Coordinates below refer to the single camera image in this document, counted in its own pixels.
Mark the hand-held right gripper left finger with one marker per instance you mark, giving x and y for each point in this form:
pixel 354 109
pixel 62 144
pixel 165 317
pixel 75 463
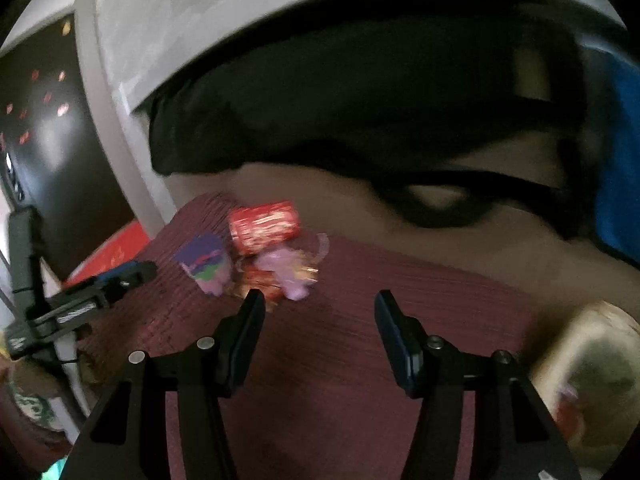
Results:
pixel 252 325

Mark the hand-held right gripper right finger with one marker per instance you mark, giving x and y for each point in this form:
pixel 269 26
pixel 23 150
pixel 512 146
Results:
pixel 387 330

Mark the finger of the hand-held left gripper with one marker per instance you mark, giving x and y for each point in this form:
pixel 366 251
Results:
pixel 112 272
pixel 135 280

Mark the small red orange wrapper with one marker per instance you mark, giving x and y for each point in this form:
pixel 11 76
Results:
pixel 255 280

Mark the pink plastic wrapper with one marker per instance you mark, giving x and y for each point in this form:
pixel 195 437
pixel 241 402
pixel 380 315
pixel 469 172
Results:
pixel 285 270

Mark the beige paper bag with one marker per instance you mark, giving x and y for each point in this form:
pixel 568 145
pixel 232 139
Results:
pixel 595 380

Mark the red flat box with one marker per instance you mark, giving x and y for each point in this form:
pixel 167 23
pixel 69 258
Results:
pixel 107 250

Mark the maroon checked mat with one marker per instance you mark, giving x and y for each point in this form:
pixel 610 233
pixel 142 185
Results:
pixel 325 360

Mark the purple snack packet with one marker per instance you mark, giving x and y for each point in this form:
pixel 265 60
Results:
pixel 205 260

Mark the red snack packet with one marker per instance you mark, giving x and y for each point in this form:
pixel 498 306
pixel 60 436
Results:
pixel 262 225

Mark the black door with red stickers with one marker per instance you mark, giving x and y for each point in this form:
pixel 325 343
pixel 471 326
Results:
pixel 55 150

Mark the green patterned plate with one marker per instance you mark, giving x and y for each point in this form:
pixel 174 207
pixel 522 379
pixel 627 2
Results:
pixel 35 400

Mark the black backpack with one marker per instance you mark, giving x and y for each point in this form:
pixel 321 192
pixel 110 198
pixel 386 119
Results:
pixel 350 110

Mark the blue microfibre towel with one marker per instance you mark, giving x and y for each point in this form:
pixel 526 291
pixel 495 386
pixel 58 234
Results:
pixel 620 160

